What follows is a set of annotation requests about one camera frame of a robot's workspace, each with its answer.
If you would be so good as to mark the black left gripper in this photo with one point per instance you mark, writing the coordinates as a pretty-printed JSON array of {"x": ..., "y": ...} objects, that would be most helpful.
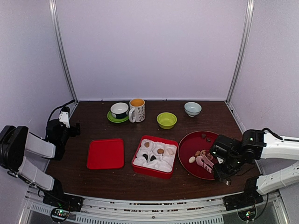
[{"x": 74, "y": 132}]

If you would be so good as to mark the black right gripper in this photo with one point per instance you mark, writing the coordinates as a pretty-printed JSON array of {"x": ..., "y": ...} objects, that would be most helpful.
[{"x": 222, "y": 176}]

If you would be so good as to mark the pink tongs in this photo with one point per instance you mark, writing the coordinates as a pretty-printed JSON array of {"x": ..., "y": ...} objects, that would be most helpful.
[{"x": 203, "y": 160}]

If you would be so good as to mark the white spiral chocolate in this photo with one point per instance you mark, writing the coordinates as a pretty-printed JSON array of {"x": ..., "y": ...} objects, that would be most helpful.
[{"x": 192, "y": 159}]

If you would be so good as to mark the red tin lid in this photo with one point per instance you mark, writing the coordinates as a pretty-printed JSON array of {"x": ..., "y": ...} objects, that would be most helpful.
[{"x": 106, "y": 154}]

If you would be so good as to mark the light brown chocolate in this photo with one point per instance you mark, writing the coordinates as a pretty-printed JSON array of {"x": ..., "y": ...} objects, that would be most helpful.
[{"x": 160, "y": 151}]

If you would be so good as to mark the red tin box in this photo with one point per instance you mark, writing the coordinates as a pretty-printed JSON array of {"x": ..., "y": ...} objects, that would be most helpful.
[{"x": 152, "y": 172}]

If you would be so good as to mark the dark textured chocolate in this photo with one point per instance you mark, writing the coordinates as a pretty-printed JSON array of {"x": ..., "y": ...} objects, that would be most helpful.
[{"x": 153, "y": 158}]

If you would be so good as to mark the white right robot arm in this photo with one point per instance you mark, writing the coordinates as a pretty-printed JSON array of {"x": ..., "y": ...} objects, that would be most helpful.
[{"x": 265, "y": 144}]

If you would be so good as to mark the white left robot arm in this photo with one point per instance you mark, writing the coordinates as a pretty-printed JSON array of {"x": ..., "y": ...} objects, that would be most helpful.
[{"x": 19, "y": 147}]

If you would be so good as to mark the round red tray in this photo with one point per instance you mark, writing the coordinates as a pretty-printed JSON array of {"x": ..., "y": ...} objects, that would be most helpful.
[{"x": 192, "y": 143}]

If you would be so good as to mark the pale blue ceramic bowl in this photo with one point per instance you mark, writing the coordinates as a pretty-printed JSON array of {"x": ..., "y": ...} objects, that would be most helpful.
[{"x": 192, "y": 109}]

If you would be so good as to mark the white dark-banded cup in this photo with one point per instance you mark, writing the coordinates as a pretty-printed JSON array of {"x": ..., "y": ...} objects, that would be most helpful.
[{"x": 119, "y": 110}]

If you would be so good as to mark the lime green bowl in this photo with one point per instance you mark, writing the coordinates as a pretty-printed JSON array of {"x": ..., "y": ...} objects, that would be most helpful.
[{"x": 166, "y": 120}]

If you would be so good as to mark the patterned mug yellow inside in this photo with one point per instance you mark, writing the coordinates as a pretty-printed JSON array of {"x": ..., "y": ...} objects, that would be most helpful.
[{"x": 137, "y": 110}]

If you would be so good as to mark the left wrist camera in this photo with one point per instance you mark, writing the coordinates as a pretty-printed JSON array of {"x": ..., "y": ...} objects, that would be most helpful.
[{"x": 64, "y": 116}]

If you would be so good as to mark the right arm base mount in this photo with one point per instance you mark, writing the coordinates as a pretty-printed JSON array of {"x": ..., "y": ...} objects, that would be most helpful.
[{"x": 244, "y": 204}]

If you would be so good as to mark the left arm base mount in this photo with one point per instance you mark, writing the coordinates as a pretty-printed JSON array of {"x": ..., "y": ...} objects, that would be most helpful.
[{"x": 63, "y": 208}]

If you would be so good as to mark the aluminium front rail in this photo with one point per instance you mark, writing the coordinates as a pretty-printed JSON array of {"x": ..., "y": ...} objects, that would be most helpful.
[{"x": 207, "y": 210}]

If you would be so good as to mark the left aluminium frame post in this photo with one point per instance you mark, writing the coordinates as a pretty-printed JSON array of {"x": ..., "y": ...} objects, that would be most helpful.
[{"x": 55, "y": 21}]

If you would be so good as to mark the aluminium frame post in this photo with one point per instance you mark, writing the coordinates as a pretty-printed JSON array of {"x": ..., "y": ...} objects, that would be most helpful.
[
  {"x": 55, "y": 21},
  {"x": 244, "y": 40}
]

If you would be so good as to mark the right aluminium frame post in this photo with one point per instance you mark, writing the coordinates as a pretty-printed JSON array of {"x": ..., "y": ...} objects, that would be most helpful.
[{"x": 244, "y": 40}]

